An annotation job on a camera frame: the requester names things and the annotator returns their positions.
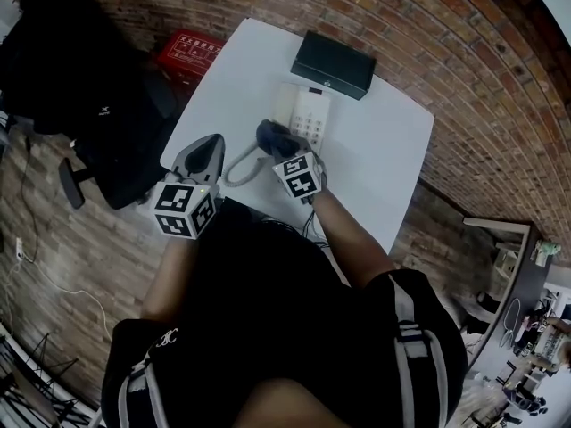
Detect black rectangular box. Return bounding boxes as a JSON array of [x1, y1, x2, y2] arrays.
[[290, 29, 377, 102]]

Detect white floor cable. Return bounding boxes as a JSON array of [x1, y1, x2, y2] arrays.
[[0, 256, 113, 343]]

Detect person's right forearm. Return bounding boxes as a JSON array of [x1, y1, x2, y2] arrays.
[[306, 188, 397, 288]]

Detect black metal stand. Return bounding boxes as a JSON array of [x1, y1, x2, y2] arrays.
[[0, 327, 93, 428]]

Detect person's black striped shirt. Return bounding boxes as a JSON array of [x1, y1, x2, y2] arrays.
[[101, 197, 469, 428]]

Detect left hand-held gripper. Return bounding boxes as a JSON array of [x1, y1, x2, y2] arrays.
[[149, 134, 225, 241]]

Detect person's left forearm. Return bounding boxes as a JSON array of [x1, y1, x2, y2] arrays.
[[139, 235, 203, 325]]

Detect red box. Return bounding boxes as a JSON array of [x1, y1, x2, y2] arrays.
[[154, 28, 227, 89]]

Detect black office chair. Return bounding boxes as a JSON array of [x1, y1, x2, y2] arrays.
[[0, 0, 180, 211]]

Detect coiled white telephone cord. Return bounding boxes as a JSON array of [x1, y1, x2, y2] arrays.
[[221, 142, 274, 190]]

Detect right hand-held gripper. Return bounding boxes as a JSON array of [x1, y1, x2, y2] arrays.
[[271, 151, 330, 206]]

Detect white telephone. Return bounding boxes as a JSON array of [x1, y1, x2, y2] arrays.
[[273, 81, 335, 154]]

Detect white framed mirror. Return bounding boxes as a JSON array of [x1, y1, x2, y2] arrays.
[[461, 215, 535, 367]]

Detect black cables under table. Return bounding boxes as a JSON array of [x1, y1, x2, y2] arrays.
[[301, 207, 332, 250]]

